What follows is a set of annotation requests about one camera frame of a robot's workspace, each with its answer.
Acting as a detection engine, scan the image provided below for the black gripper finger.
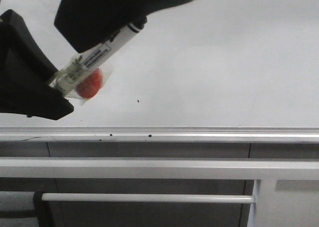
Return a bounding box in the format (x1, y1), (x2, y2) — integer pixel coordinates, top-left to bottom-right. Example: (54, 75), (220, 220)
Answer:
(54, 0), (193, 52)
(0, 9), (74, 120)

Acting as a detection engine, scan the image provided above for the white whiteboard marker pen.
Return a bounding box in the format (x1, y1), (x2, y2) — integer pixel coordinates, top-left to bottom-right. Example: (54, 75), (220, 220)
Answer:
(48, 16), (147, 97)

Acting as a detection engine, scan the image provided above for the white whiteboard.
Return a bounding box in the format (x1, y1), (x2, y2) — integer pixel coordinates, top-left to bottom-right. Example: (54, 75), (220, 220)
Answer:
(0, 0), (319, 143)

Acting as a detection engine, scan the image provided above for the white horizontal rod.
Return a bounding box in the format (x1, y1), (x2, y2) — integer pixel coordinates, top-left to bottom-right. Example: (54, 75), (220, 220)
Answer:
(42, 193), (256, 204)

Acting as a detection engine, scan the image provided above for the white whiteboard stand frame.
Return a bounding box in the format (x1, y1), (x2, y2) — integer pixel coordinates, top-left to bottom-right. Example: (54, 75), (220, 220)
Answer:
(0, 157), (319, 227)

